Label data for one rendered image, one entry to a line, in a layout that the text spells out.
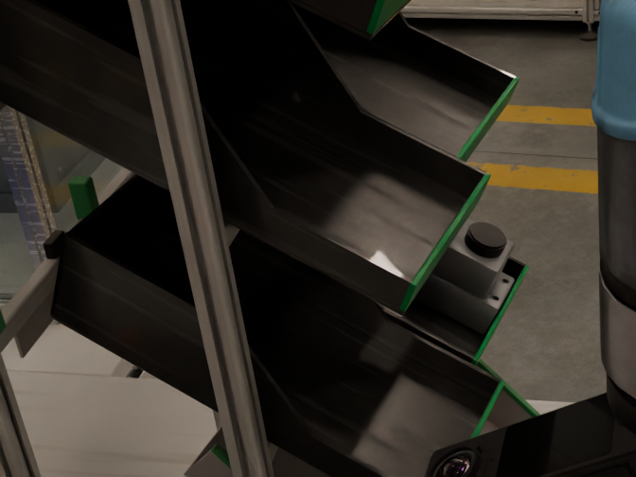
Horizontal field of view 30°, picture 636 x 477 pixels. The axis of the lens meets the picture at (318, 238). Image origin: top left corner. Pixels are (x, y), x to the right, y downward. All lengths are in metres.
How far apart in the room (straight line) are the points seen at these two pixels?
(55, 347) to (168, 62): 1.04
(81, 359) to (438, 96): 0.83
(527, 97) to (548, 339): 1.46
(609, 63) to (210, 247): 0.32
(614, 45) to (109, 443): 1.11
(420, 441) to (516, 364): 2.09
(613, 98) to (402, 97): 0.47
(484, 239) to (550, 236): 2.51
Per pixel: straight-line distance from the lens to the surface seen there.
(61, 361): 1.58
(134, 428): 1.43
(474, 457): 0.51
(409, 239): 0.70
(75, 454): 1.42
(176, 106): 0.61
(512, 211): 3.51
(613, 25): 0.38
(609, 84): 0.39
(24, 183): 1.55
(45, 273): 0.84
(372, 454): 0.77
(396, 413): 0.80
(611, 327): 0.43
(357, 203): 0.71
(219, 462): 0.80
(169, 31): 0.60
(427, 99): 0.85
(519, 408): 1.04
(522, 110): 4.14
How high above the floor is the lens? 1.71
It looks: 29 degrees down
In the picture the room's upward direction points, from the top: 9 degrees counter-clockwise
